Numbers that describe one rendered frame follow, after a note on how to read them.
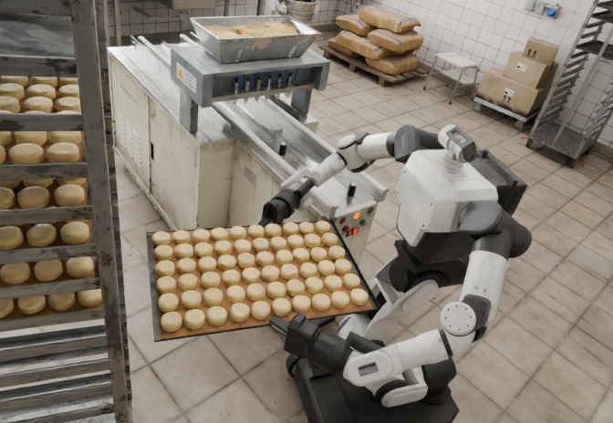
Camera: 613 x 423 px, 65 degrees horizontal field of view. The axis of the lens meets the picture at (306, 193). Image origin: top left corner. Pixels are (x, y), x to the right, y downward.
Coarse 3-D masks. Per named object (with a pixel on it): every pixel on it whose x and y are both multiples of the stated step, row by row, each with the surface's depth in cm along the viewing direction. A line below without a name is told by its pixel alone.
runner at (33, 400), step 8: (96, 384) 117; (104, 384) 118; (48, 392) 114; (56, 392) 114; (64, 392) 112; (72, 392) 112; (80, 392) 113; (88, 392) 114; (96, 392) 115; (104, 392) 116; (8, 400) 111; (16, 400) 108; (24, 400) 109; (32, 400) 110; (40, 400) 111; (48, 400) 111; (56, 400) 112; (64, 400) 113; (0, 408) 108; (8, 408) 109; (16, 408) 110
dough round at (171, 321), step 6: (168, 312) 119; (174, 312) 119; (162, 318) 117; (168, 318) 117; (174, 318) 117; (180, 318) 117; (162, 324) 116; (168, 324) 116; (174, 324) 116; (180, 324) 117; (168, 330) 116; (174, 330) 116
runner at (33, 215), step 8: (32, 208) 82; (40, 208) 82; (48, 208) 83; (56, 208) 83; (64, 208) 83; (72, 208) 84; (80, 208) 84; (88, 208) 85; (0, 216) 81; (8, 216) 81; (16, 216) 82; (24, 216) 82; (32, 216) 82; (40, 216) 83; (48, 216) 83; (56, 216) 84; (64, 216) 84; (72, 216) 85; (80, 216) 85; (88, 216) 86; (0, 224) 82
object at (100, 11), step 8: (96, 8) 105; (96, 16) 106; (104, 16) 106; (104, 24) 107; (104, 48) 110; (104, 56) 111; (104, 64) 112; (104, 88) 115; (104, 96) 116; (112, 128) 122; (112, 152) 126; (112, 160) 127; (112, 184) 131; (112, 208) 135; (112, 216) 137; (120, 240) 145; (120, 256) 146; (120, 280) 152; (120, 296) 156; (120, 320) 162; (128, 344) 170; (128, 352) 173; (128, 368) 178
